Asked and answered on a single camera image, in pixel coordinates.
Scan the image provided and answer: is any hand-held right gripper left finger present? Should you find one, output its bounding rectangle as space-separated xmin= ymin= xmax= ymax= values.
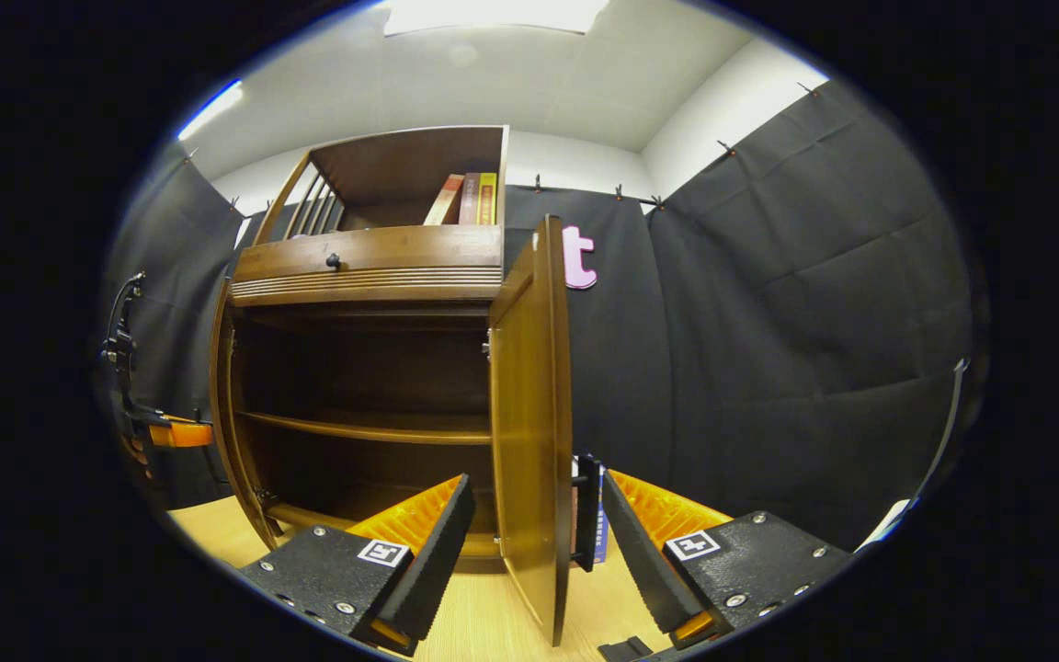
xmin=237 ymin=474 xmax=477 ymax=656

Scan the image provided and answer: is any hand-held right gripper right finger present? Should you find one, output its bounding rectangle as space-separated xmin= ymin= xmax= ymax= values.
xmin=599 ymin=469 xmax=854 ymax=649

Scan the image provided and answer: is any wooden cabinet door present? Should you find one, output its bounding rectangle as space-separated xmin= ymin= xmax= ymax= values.
xmin=490 ymin=214 xmax=576 ymax=647
xmin=208 ymin=276 xmax=284 ymax=550

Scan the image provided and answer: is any black door handle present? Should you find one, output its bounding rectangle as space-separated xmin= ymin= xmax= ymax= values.
xmin=572 ymin=455 xmax=604 ymax=573

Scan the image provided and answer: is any wooden double-door shoe cabinet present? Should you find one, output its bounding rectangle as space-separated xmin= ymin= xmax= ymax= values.
xmin=208 ymin=124 xmax=576 ymax=647

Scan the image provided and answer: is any wooden cabinet shelf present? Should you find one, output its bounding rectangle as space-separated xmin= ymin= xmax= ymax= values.
xmin=237 ymin=409 xmax=494 ymax=447

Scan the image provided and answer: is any black backdrop cloth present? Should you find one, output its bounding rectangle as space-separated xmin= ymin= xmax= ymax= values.
xmin=102 ymin=78 xmax=976 ymax=553

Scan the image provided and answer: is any small ceiling light panel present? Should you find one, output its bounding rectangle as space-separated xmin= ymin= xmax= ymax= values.
xmin=177 ymin=80 xmax=245 ymax=142

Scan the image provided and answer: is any light brown book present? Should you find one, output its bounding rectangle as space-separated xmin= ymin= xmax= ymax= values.
xmin=424 ymin=173 xmax=466 ymax=226

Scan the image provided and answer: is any large ceiling light panel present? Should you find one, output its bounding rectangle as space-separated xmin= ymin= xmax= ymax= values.
xmin=382 ymin=0 xmax=610 ymax=38

